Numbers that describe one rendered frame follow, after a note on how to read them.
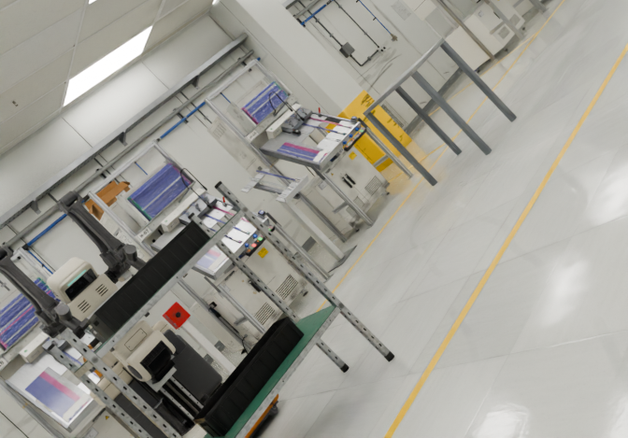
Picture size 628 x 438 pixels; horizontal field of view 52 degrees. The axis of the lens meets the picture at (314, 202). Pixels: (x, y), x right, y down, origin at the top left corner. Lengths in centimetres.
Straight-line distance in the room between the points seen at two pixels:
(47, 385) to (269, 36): 494
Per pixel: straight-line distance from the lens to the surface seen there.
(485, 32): 857
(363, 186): 628
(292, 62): 811
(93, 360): 251
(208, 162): 758
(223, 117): 617
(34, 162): 719
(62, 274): 357
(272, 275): 555
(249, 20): 824
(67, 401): 478
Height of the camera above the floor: 97
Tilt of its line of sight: 5 degrees down
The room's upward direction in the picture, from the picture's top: 45 degrees counter-clockwise
